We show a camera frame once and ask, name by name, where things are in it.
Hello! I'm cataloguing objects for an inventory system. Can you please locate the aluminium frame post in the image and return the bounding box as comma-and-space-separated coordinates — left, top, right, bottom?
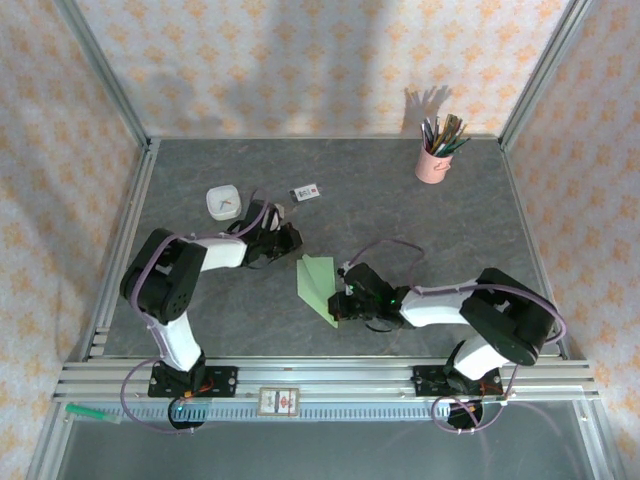
498, 0, 594, 150
53, 0, 153, 150

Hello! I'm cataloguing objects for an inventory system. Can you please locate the white square clock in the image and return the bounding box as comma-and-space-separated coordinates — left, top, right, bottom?
205, 184, 243, 222

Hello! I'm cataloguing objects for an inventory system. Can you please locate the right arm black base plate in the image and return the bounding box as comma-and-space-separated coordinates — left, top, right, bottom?
412, 363, 503, 400

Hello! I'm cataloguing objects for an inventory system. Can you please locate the green marker pen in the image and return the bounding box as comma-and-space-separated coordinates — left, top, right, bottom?
65, 403, 124, 426

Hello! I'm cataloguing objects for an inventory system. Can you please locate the light green paper sheet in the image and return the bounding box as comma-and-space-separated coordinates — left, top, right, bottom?
296, 253, 342, 330

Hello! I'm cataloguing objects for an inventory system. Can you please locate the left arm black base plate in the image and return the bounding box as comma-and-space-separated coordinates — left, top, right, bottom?
148, 364, 239, 400

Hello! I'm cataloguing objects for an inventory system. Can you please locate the teal pen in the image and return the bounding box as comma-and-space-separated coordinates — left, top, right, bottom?
444, 124, 469, 151

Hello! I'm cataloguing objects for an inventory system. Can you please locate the aluminium side rail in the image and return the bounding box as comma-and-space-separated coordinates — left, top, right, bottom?
499, 139, 572, 361
79, 138, 162, 362

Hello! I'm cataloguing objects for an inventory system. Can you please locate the framed label on rail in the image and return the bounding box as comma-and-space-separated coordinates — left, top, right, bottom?
257, 386, 301, 417

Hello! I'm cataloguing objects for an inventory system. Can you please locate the small printed card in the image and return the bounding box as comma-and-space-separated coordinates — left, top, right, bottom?
288, 183, 321, 205

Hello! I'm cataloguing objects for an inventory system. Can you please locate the pink pen cup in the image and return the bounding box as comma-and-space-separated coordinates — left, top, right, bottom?
414, 147, 455, 184

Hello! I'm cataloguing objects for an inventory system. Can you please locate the olive brown pen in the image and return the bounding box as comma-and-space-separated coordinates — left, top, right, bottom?
439, 113, 464, 149

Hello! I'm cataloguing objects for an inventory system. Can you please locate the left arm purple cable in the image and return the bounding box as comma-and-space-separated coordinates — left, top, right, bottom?
121, 188, 281, 435

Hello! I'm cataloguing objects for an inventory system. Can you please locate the grey slotted cable duct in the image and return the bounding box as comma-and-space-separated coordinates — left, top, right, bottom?
107, 402, 506, 422

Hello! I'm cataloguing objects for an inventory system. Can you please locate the long aluminium mounting rail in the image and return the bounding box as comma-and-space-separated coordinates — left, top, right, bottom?
52, 355, 600, 404

